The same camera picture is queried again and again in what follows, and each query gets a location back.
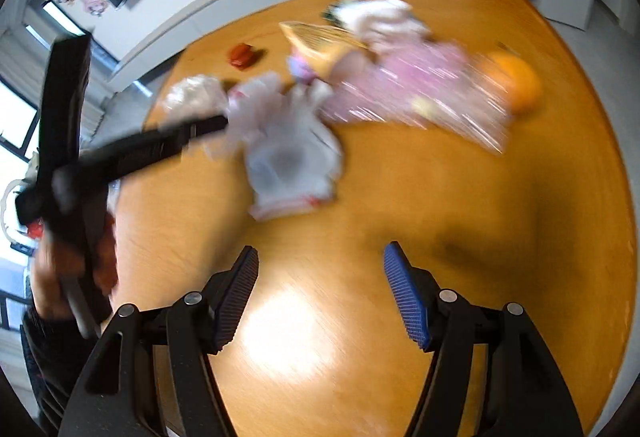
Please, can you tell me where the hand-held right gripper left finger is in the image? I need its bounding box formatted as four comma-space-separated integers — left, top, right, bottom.
60, 246, 260, 437

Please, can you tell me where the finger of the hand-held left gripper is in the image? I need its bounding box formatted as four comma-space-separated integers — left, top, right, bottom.
75, 115, 229, 184

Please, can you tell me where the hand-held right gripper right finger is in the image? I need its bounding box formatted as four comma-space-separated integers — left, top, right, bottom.
382, 242, 586, 437

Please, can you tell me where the clear plastic bag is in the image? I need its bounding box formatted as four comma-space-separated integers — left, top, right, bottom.
159, 74, 232, 130

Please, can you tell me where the white plastic bag red print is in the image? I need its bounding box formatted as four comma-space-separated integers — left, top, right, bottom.
226, 71, 347, 222

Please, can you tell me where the person's left forearm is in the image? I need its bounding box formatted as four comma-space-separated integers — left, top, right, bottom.
20, 304, 103, 435

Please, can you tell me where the person's left hand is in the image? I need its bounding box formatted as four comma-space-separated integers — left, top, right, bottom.
31, 212, 120, 320

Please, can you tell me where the window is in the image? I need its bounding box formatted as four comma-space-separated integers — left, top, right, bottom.
0, 0, 96, 333

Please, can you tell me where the red snack packet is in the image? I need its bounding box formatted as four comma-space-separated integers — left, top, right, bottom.
227, 42, 264, 68

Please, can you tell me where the purple and blue wrapper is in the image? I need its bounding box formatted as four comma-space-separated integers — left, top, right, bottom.
286, 54, 322, 84

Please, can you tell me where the pink plastic bag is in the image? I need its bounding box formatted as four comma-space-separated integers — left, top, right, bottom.
319, 41, 512, 154

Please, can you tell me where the green and white packet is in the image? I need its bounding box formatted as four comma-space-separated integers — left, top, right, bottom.
321, 1, 353, 26

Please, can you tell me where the orange fruit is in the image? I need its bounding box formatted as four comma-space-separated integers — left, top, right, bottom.
486, 51, 544, 114

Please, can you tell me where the white crumpled tissue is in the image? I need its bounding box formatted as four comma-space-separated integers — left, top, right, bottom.
344, 0, 432, 54

